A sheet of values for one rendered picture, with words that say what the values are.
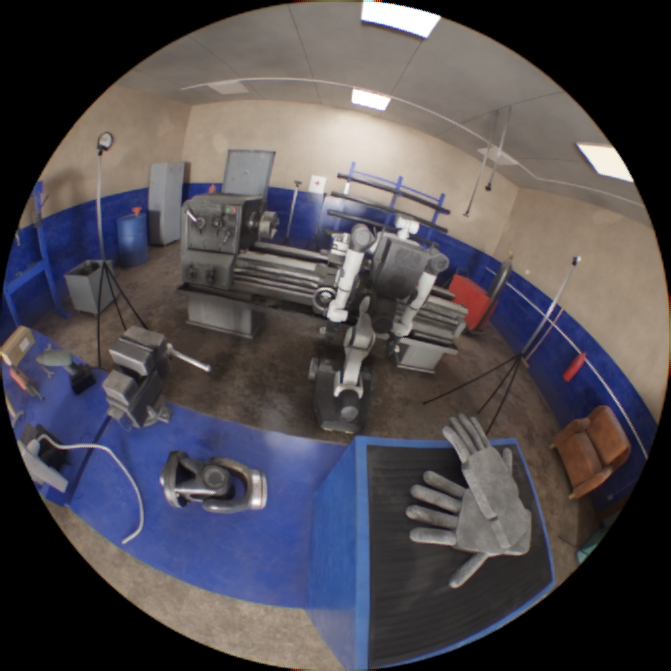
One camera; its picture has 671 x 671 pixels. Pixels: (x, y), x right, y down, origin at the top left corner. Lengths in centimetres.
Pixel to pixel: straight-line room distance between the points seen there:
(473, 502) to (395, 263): 97
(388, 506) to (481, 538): 14
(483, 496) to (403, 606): 17
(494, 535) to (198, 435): 75
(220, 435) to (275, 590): 48
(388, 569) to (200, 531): 50
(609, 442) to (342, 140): 653
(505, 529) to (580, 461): 309
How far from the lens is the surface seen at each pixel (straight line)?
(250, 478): 59
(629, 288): 433
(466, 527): 34
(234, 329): 243
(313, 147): 521
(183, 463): 59
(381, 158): 520
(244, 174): 549
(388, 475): 32
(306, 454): 73
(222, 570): 68
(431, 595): 33
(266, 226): 208
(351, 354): 166
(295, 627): 163
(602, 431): 369
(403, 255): 108
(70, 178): 453
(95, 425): 95
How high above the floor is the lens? 152
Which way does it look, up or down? 35 degrees down
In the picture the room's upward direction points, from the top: 17 degrees clockwise
